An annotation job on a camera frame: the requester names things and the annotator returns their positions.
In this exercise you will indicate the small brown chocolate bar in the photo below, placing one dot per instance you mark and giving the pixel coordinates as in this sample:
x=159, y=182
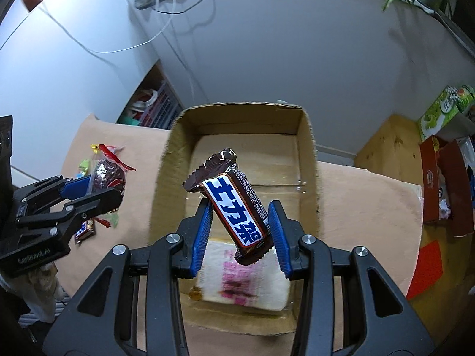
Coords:
x=84, y=231

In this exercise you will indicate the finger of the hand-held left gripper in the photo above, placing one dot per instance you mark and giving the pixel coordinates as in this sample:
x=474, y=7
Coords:
x=74, y=187
x=100, y=200

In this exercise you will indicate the white pink snack packet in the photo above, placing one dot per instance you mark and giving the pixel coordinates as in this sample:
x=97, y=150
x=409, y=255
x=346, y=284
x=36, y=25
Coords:
x=237, y=285

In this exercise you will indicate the plastic lattice basket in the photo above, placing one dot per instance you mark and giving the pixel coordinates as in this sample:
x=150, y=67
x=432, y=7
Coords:
x=163, y=104

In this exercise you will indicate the yellow wrapped candy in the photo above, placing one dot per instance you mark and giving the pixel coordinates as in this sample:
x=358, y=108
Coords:
x=95, y=148

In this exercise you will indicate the red cardboard box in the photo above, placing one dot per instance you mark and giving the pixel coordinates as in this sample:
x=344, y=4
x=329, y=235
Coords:
x=430, y=185

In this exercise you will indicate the green printed box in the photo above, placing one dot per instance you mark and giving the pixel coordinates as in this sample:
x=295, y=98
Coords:
x=441, y=113

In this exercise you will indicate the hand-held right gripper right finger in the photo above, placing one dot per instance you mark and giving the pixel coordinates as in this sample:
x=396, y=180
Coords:
x=278, y=237

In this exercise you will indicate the dark red snack packet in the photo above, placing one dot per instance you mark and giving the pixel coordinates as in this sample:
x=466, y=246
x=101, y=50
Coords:
x=107, y=174

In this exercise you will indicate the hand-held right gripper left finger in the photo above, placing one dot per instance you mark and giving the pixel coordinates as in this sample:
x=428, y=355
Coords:
x=200, y=244

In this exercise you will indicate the pale green wrapped candy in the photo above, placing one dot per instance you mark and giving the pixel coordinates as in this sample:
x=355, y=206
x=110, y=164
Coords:
x=113, y=218

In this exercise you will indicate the orange paper sheet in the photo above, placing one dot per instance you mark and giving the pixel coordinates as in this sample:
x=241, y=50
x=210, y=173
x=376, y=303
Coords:
x=425, y=270

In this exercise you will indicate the small red wrapped candy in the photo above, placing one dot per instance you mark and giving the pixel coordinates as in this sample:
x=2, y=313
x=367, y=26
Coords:
x=103, y=222

